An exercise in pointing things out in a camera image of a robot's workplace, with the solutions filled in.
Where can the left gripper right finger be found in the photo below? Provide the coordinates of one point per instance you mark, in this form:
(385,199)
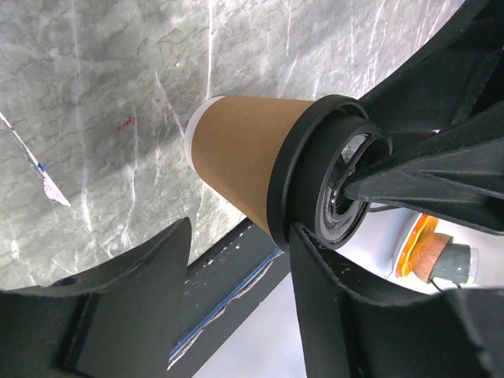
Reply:
(356,324)

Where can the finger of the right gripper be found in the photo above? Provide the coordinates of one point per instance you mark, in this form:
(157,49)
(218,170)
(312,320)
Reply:
(456,176)
(455,76)

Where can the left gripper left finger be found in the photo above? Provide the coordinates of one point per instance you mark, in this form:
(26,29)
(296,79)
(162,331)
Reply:
(117,319)

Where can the black plastic cup lid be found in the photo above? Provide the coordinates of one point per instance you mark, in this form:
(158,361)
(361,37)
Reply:
(327,145)

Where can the brown paper coffee cup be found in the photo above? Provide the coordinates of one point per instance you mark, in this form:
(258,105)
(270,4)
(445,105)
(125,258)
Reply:
(232,143)

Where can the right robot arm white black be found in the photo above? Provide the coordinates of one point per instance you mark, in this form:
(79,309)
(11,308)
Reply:
(437,250)

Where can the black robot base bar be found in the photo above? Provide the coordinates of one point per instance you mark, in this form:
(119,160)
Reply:
(223,287)

